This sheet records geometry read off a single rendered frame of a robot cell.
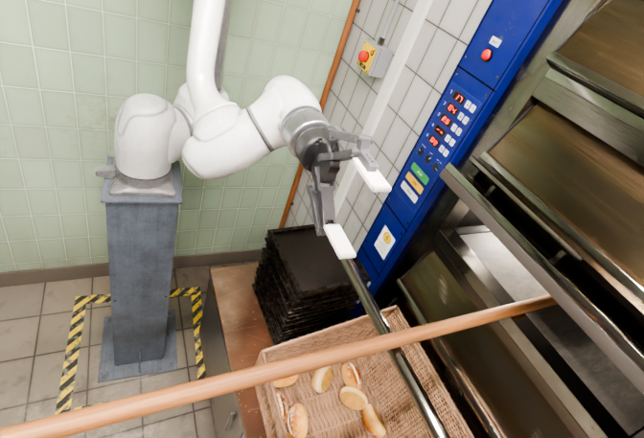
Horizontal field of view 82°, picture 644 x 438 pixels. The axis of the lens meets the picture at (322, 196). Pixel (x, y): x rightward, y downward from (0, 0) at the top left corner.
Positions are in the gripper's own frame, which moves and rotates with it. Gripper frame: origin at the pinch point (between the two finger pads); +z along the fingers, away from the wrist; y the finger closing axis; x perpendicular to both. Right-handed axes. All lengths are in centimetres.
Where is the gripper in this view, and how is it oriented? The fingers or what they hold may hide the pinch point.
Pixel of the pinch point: (360, 220)
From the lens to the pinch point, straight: 54.6
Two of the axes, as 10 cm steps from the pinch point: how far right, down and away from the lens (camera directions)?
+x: -8.8, 0.1, -4.7
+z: 3.6, 6.6, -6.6
